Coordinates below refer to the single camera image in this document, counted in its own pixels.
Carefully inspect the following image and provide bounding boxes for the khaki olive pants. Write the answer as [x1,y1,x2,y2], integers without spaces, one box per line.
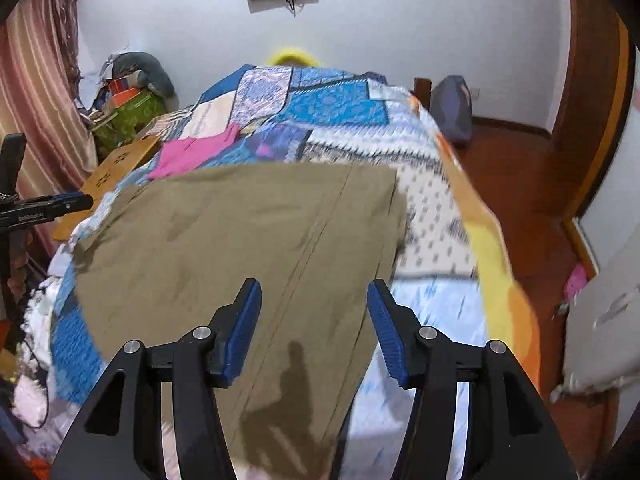
[74,162,406,479]

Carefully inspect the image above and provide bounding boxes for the striped pink gold curtain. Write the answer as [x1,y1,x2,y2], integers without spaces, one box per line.
[0,0,99,256]

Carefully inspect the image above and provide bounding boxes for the pink folded cloth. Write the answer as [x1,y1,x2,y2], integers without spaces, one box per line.
[148,122,241,180]

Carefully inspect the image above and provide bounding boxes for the white suitcase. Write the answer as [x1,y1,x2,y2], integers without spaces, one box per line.
[549,232,639,403]

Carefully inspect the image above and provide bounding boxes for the grey plush toy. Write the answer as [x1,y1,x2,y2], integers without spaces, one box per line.
[112,51,175,100]

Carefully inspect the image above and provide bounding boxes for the blue patchwork bed quilt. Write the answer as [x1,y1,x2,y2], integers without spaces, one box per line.
[51,66,540,479]

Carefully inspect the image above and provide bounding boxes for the pink slipper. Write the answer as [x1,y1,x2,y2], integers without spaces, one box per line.
[563,263,589,301]

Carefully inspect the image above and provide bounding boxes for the white frosted wardrobe sliding door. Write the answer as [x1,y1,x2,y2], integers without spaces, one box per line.
[577,52,640,271]

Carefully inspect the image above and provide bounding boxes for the grey purple backpack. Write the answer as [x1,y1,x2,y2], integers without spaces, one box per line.
[430,75,473,146]

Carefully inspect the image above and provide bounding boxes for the brown wooden door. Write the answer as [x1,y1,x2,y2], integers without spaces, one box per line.
[546,0,632,221]

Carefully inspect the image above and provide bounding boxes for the yellow foam bed rail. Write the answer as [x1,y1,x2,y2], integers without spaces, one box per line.
[267,48,320,67]

